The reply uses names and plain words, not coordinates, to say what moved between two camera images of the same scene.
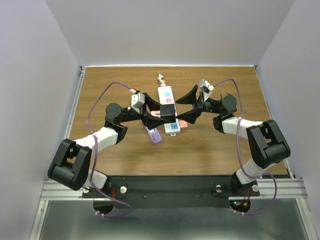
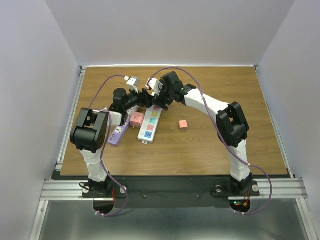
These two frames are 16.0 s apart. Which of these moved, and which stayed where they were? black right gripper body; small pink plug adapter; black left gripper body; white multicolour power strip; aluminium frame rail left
Moved: white multicolour power strip; black left gripper body; black right gripper body
Stayed: small pink plug adapter; aluminium frame rail left
